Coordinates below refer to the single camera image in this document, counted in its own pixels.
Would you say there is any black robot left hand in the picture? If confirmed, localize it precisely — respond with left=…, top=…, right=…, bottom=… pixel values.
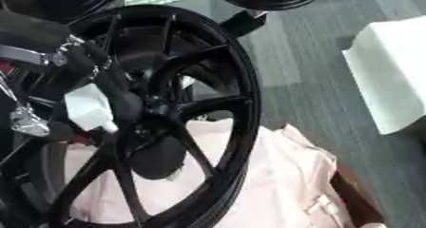
left=48, top=41, right=188, bottom=181

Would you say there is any black spoked wheel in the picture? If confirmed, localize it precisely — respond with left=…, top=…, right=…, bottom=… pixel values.
left=45, top=3, right=263, bottom=228

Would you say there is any black wheel stand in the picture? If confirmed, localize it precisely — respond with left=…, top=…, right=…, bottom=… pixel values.
left=218, top=9, right=270, bottom=39

